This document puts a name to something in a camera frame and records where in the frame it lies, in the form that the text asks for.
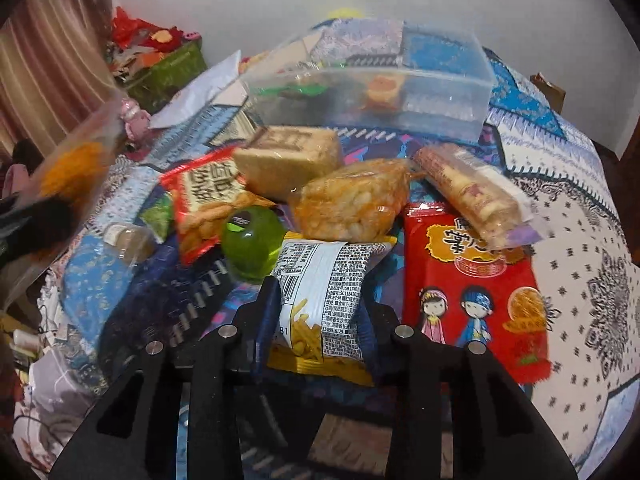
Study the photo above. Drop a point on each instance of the green jelly cup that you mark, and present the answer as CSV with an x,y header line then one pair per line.
x,y
247,250

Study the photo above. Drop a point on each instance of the brown paper bag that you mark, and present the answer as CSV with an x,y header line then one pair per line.
x,y
550,95

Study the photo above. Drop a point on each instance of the long cracker roll packet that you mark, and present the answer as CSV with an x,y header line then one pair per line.
x,y
475,190

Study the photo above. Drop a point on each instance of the striped brown curtain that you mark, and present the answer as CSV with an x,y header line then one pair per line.
x,y
45,50

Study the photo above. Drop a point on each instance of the clear bag with orange snack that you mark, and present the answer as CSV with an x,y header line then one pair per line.
x,y
70,170

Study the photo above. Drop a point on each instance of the green packet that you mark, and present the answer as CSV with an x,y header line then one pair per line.
x,y
287,92

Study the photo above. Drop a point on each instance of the white paper bag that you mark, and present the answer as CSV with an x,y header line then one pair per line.
x,y
200,92

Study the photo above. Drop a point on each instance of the clear plastic container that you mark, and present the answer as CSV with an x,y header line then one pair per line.
x,y
440,85

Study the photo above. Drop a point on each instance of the large red cartoon packet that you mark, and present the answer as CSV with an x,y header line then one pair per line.
x,y
465,280

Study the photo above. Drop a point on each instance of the pink plush toy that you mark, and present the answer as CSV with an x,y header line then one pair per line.
x,y
135,120

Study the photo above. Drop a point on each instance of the red orange snack packet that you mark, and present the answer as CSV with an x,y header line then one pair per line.
x,y
200,200

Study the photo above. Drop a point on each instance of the white yellow fries packet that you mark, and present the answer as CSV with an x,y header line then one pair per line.
x,y
325,300

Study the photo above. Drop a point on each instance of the yellow round object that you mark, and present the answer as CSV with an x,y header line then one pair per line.
x,y
345,12

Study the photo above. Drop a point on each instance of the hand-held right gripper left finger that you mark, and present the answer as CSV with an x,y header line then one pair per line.
x,y
265,325

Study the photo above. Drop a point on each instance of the small green wrapper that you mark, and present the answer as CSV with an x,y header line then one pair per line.
x,y
157,220

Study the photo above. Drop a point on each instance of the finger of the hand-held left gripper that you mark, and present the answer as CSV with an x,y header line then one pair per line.
x,y
35,227

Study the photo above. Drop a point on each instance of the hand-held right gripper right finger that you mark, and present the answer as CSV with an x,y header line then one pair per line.
x,y
376,342

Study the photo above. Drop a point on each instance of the green patterned box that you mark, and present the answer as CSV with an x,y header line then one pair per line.
x,y
165,77

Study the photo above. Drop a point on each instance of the beige rice cracker block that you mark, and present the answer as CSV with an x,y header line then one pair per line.
x,y
290,160

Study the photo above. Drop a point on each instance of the clear jelly cup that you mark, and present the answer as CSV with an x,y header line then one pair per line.
x,y
127,242

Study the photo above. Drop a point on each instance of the orange puffed snack packet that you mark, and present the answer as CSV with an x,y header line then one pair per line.
x,y
345,207

